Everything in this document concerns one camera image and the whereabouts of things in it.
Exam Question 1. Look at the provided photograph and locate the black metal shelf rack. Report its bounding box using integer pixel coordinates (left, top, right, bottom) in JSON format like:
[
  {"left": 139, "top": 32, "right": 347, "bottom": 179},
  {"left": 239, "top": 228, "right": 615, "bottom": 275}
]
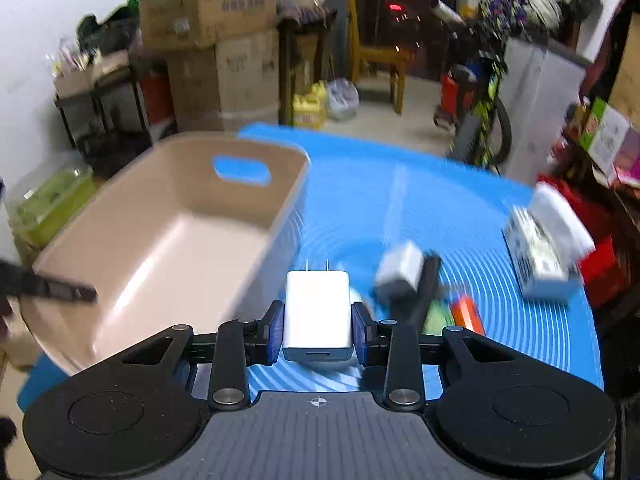
[{"left": 53, "top": 65, "right": 153, "bottom": 153}]

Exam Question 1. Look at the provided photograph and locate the green white product box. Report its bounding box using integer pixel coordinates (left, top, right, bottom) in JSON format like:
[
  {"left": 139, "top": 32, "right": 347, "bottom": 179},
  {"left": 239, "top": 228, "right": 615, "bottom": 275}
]
[{"left": 579, "top": 98, "right": 630, "bottom": 178}]

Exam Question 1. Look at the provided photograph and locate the beige plastic storage basket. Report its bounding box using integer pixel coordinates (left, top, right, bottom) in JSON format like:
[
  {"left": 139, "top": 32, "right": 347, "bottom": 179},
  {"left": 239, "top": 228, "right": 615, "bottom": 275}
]
[{"left": 21, "top": 133, "right": 310, "bottom": 374}]

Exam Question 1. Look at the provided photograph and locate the green black bicycle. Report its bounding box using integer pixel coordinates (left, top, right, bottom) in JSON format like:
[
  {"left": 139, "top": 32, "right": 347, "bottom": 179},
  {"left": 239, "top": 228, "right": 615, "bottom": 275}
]
[{"left": 433, "top": 23, "right": 512, "bottom": 172}]

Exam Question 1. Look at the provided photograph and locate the tied plastic bag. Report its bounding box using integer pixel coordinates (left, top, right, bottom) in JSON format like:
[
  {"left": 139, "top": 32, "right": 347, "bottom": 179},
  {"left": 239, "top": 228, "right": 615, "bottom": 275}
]
[{"left": 326, "top": 78, "right": 360, "bottom": 122}]

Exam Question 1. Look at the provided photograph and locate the orange purple toy knife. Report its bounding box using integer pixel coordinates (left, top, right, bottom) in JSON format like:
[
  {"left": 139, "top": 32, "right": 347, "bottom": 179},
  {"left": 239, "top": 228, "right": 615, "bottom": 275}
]
[{"left": 450, "top": 295, "right": 485, "bottom": 336}]

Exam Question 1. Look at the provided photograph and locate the beige tray on shelf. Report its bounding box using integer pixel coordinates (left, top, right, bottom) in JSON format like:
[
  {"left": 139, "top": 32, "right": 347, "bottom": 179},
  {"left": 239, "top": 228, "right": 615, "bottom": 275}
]
[{"left": 53, "top": 50, "right": 129, "bottom": 99}]

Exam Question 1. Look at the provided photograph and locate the green lidded plastic container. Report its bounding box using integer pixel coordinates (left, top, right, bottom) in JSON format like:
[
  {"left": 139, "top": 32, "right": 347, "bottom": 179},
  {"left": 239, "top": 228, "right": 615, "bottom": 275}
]
[{"left": 6, "top": 162, "right": 96, "bottom": 248}]

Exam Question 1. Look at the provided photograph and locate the white plug adapter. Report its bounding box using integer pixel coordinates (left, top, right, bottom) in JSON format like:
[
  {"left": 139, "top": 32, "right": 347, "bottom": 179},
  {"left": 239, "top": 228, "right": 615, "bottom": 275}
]
[{"left": 373, "top": 240, "right": 425, "bottom": 304}]

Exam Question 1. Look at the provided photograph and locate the green round tin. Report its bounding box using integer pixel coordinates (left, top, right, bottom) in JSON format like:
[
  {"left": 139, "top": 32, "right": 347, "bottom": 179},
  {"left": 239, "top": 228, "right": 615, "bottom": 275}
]
[{"left": 422, "top": 300, "right": 456, "bottom": 336}]

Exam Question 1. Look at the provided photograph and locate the red shopping bag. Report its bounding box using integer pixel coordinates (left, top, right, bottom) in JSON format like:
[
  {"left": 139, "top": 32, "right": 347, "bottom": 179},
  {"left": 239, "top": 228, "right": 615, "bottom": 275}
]
[{"left": 537, "top": 173, "right": 632, "bottom": 311}]

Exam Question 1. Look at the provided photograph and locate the lower stacked cardboard box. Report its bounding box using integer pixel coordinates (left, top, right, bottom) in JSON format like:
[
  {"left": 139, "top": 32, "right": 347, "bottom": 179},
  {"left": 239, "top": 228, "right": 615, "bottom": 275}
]
[{"left": 167, "top": 28, "right": 280, "bottom": 132}]

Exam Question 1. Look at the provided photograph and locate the upper stacked cardboard box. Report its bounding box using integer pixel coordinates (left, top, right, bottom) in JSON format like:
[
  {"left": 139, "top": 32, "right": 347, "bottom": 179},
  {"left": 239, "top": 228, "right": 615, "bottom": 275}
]
[{"left": 139, "top": 0, "right": 277, "bottom": 51}]

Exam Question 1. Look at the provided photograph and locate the wooden chair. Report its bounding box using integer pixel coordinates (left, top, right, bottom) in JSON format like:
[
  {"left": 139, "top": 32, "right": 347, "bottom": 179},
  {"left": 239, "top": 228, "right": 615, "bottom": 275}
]
[{"left": 346, "top": 0, "right": 413, "bottom": 115}]

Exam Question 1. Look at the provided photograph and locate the white cabinet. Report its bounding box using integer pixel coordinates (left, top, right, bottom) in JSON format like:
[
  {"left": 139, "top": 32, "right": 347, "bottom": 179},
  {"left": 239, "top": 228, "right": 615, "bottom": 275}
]
[{"left": 499, "top": 38, "right": 589, "bottom": 185}]

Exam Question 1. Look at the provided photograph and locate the yellow detergent jug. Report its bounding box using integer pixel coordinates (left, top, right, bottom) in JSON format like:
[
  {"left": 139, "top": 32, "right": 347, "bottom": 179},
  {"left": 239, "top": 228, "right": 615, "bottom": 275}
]
[{"left": 292, "top": 81, "right": 328, "bottom": 130}]

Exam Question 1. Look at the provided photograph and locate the stacked cardboard box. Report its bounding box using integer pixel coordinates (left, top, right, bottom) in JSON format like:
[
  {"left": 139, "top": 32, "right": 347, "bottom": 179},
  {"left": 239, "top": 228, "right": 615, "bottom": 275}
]
[
  {"left": 139, "top": 0, "right": 277, "bottom": 51},
  {"left": 167, "top": 28, "right": 280, "bottom": 132}
]

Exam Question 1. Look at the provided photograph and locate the tissue pack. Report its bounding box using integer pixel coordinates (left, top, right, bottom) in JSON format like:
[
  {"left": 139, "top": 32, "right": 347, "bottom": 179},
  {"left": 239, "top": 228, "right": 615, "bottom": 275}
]
[{"left": 502, "top": 182, "right": 596, "bottom": 304}]

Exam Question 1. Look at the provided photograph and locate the black remote-like mouse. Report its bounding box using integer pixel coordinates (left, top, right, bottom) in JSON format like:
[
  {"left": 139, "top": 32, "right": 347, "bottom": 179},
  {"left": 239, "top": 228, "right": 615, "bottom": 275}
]
[{"left": 388, "top": 252, "right": 442, "bottom": 334}]

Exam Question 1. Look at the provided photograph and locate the blue silicone mat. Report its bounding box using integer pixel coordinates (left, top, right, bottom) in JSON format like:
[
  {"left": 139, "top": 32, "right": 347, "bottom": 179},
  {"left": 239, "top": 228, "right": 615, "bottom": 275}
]
[{"left": 16, "top": 122, "right": 606, "bottom": 478}]

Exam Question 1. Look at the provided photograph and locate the white USB wall charger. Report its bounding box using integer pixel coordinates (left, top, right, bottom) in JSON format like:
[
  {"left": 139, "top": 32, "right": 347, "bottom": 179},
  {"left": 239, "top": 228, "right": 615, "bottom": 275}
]
[{"left": 282, "top": 268, "right": 352, "bottom": 363}]

